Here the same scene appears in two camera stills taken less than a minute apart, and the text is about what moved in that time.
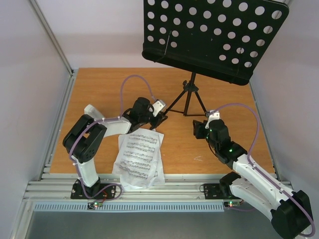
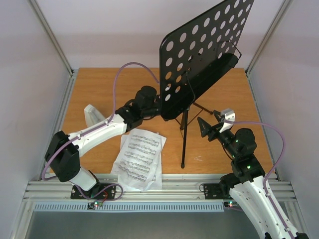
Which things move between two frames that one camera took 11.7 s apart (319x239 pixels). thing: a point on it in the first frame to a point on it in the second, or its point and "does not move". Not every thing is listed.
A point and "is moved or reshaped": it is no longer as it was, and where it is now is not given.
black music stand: x=226 y=40 is moved or reshaped
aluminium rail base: x=178 y=187 does not move
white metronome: x=91 y=111 does not move
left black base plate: x=78 y=191 does not move
